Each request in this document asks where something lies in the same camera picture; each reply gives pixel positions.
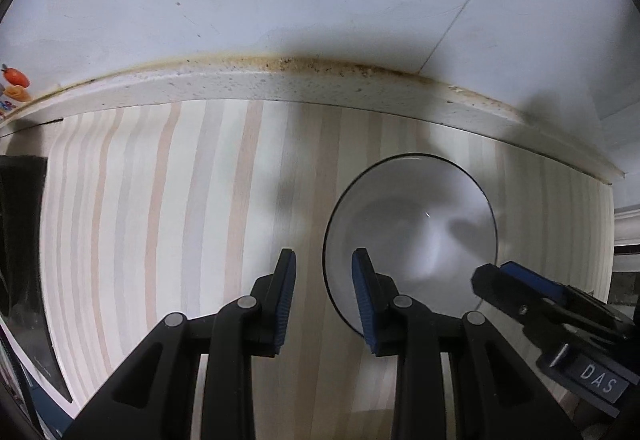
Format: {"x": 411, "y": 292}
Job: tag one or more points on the striped cat print table mat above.
{"x": 175, "y": 220}

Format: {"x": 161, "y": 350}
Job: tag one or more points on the white bowl with dark rim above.
{"x": 410, "y": 230}

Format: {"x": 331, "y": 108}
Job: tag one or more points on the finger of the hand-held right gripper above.
{"x": 532, "y": 277}
{"x": 500, "y": 290}

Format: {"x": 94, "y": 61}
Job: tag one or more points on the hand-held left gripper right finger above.
{"x": 362, "y": 305}

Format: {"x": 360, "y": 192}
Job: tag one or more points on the red persimmon wall sticker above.
{"x": 16, "y": 76}

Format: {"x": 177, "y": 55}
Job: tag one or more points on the black gas stove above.
{"x": 25, "y": 270}

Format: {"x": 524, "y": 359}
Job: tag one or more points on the aluminium sliding glass door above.
{"x": 626, "y": 280}

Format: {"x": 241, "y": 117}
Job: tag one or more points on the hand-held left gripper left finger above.
{"x": 285, "y": 305}

